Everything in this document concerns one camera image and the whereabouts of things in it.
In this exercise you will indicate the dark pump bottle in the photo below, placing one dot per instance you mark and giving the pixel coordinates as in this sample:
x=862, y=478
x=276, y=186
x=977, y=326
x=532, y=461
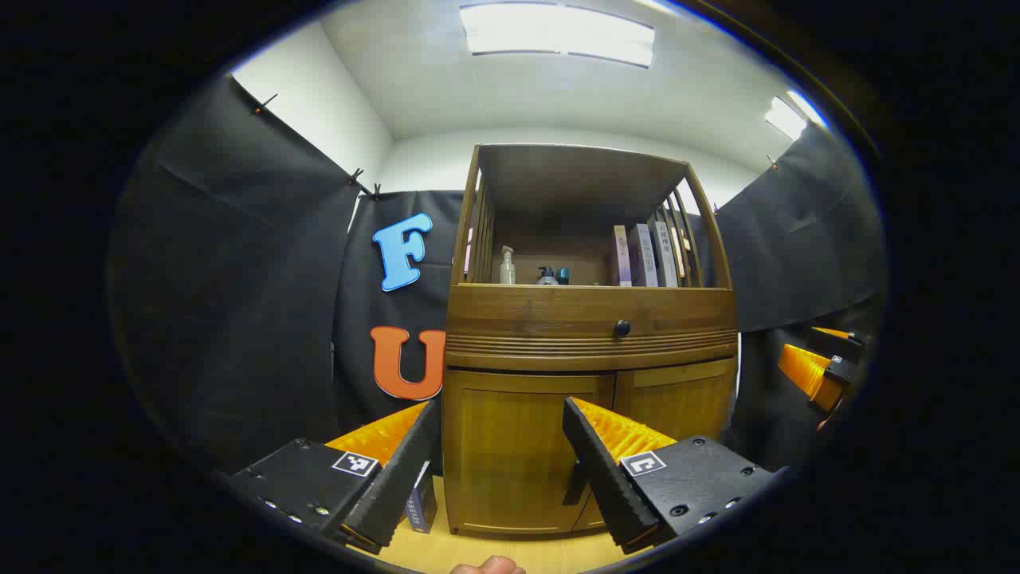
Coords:
x=547, y=277

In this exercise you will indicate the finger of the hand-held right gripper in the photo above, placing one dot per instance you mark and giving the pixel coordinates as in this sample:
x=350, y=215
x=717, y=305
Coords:
x=845, y=341
x=809, y=371

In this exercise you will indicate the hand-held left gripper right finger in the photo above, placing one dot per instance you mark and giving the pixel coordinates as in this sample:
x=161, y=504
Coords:
x=610, y=478

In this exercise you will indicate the black backdrop cloth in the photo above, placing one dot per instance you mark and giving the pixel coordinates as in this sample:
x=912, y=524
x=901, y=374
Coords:
x=231, y=303

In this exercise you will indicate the large ceiling light panel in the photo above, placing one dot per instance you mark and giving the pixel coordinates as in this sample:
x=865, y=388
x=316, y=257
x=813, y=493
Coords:
x=558, y=32

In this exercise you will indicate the grey upright book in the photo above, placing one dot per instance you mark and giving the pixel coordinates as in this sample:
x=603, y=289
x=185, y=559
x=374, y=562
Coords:
x=664, y=253

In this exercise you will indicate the black round drawer knob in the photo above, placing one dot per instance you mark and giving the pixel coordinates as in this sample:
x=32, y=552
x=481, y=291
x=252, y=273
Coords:
x=622, y=328

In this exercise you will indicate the wooden double-door shoe cabinet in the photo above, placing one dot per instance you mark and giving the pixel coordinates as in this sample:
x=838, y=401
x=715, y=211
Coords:
x=526, y=311

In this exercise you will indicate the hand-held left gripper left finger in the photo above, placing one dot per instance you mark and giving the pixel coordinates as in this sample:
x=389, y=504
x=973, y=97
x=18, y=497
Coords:
x=398, y=478

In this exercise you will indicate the pink upright book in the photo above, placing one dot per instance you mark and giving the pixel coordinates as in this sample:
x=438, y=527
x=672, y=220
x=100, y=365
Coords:
x=621, y=255

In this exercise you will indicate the small ceiling light panel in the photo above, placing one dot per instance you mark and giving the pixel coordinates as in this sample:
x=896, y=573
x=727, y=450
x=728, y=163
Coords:
x=789, y=115

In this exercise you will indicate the wooden shoe cabinet door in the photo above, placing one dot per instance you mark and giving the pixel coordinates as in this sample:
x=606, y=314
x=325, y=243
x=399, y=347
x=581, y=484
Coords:
x=685, y=399
x=510, y=454

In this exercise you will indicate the white pump bottle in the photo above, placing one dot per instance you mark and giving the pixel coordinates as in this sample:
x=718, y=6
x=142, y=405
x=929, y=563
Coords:
x=508, y=269

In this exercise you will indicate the blue hardcover book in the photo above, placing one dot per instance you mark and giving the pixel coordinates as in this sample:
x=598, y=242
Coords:
x=421, y=501

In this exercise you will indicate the mauve upright book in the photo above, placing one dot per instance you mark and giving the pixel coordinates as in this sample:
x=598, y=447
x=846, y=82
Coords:
x=642, y=255

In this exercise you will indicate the wooden cabinet drawer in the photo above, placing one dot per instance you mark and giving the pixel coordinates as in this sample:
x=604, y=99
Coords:
x=542, y=315

